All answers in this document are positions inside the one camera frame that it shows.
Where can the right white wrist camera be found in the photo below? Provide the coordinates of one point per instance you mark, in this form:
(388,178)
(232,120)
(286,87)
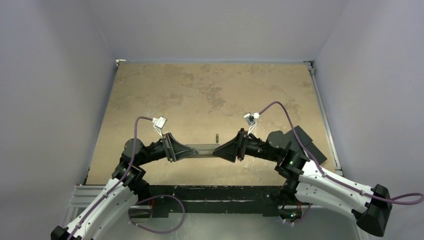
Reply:
(251,119)

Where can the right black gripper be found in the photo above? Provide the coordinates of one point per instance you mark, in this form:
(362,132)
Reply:
(242,145)

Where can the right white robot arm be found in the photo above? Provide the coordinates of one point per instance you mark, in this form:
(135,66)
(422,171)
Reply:
(308,183)

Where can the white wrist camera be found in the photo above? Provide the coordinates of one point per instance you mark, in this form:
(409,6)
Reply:
(251,119)
(158,125)

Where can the white remote control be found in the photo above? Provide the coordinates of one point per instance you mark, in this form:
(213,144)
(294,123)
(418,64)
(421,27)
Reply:
(204,150)

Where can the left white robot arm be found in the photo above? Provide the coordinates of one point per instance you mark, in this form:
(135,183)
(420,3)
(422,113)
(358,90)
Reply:
(124,189)

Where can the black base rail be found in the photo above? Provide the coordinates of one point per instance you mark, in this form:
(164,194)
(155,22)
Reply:
(267,201)

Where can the black flat plate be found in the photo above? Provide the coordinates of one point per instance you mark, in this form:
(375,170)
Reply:
(307,142)

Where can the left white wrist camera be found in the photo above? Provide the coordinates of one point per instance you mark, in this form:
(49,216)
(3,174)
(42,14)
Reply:
(158,125)

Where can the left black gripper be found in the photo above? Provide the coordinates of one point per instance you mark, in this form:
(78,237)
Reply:
(176,150)

